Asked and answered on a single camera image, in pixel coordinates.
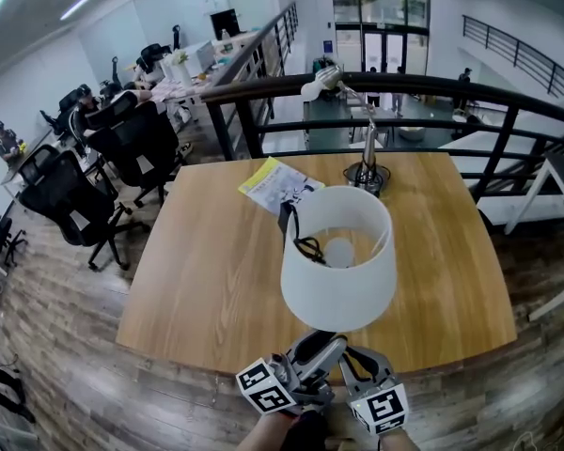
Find white vase with flowers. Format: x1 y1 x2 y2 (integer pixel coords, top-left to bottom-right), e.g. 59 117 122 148
166 49 194 88

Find black power cord with plug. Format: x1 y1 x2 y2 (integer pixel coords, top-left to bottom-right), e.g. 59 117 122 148
276 199 329 268

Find black cable with switch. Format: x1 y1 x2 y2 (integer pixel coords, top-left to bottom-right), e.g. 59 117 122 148
342 164 392 197

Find white shade table lamp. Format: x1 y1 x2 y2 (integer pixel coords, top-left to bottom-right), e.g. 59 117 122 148
276 184 398 342

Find black office chair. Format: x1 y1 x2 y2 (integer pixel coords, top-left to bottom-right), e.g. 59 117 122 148
40 89 82 133
83 90 189 209
17 144 151 272
0 213 29 268
138 24 182 72

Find black computer monitor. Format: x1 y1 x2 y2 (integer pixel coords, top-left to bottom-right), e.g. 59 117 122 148
210 8 243 39

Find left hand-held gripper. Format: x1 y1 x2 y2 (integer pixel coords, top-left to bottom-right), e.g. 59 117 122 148
236 330 350 416

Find long cluttered white desk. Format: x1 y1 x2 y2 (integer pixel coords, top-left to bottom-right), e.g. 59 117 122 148
121 30 264 122

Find person's dark clothing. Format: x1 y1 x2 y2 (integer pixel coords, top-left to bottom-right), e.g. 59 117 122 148
289 409 358 451

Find black stair railing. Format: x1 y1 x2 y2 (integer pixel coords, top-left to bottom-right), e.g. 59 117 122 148
461 14 564 101

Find thin floor cable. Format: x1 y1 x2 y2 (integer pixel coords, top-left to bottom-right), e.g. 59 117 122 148
516 432 547 451

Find person's left forearm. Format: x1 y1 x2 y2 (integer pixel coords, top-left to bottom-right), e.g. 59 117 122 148
251 411 306 451

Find wooden table white legs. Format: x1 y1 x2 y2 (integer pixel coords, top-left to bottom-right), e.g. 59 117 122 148
116 151 519 378

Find yellow and white booklet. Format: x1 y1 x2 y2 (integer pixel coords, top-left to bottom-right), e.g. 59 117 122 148
238 156 326 216

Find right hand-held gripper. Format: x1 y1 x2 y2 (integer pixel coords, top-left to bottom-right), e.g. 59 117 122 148
337 347 411 438

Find person's right forearm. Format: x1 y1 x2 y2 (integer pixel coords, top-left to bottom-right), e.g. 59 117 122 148
380 428 420 451

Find white box appliance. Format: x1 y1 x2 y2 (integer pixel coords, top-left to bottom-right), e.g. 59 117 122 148
186 39 216 77

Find silver gooseneck lamp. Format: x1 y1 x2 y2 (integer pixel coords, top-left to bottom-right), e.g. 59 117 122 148
300 63 390 195

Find black metal railing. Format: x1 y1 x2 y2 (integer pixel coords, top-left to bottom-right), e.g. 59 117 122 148
199 1 564 215

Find glass entrance door with windows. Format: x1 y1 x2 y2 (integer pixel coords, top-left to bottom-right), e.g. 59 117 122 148
329 0 431 77

